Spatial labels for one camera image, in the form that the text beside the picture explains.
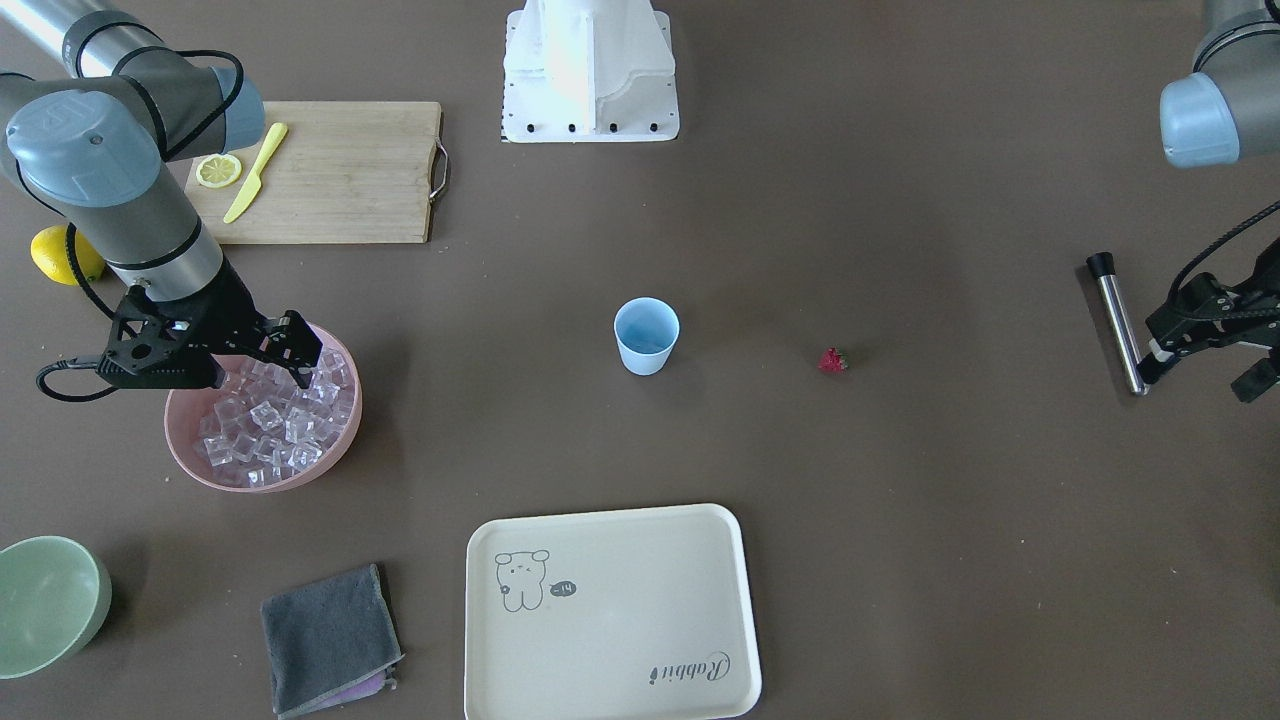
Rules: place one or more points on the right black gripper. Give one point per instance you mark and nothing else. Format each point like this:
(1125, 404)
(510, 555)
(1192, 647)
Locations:
(229, 306)

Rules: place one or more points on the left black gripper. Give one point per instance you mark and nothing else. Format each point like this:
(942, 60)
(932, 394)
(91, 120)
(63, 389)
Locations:
(1203, 312)

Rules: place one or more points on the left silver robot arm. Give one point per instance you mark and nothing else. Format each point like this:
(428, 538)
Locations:
(1224, 111)

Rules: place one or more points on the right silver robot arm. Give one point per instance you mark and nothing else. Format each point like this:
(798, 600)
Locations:
(94, 148)

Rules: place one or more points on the pink bowl of ice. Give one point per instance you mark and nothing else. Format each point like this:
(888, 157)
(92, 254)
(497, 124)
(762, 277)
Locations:
(260, 432)

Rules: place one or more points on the light blue plastic cup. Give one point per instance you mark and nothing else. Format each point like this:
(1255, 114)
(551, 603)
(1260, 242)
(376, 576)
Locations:
(645, 331)

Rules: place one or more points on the steel muddler black tip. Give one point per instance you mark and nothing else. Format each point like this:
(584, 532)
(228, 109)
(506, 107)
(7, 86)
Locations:
(1101, 265)

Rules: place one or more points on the wooden cutting board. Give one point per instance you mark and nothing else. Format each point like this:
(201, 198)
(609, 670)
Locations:
(346, 172)

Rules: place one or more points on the lemon slice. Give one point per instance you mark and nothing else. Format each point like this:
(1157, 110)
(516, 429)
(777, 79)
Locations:
(218, 171)

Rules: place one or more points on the yellow plastic knife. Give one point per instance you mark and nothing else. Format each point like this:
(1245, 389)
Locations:
(252, 185)

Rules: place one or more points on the whole yellow lemon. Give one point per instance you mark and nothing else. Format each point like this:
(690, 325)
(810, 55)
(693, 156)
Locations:
(48, 251)

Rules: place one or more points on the grey folded cloth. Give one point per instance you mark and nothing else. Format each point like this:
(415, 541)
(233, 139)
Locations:
(330, 643)

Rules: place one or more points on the green ceramic bowl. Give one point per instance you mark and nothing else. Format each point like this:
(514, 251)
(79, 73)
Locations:
(55, 595)

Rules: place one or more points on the red strawberry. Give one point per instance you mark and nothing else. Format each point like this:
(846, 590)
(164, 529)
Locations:
(833, 360)

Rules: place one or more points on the cream rabbit tray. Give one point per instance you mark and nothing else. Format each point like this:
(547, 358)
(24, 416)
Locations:
(624, 614)

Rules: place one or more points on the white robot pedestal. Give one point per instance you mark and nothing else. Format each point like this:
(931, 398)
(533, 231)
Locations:
(589, 72)

